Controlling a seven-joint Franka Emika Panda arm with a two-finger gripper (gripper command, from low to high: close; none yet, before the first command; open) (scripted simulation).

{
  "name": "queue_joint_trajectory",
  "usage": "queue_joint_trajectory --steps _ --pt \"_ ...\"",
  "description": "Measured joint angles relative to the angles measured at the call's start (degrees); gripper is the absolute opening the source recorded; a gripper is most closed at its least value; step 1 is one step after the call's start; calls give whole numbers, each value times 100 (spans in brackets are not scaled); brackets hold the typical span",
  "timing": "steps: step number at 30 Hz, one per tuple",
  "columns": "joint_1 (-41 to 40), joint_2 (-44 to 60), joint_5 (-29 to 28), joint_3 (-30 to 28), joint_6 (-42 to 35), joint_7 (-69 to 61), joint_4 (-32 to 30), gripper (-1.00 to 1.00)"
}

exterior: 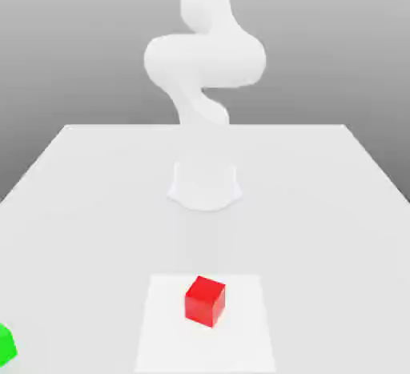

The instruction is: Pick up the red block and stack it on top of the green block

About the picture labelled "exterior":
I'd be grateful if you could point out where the small red cube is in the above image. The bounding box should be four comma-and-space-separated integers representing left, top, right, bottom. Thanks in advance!
184, 275, 227, 329

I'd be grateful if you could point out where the small green cube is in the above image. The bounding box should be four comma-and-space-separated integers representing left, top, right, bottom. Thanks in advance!
0, 323, 19, 369

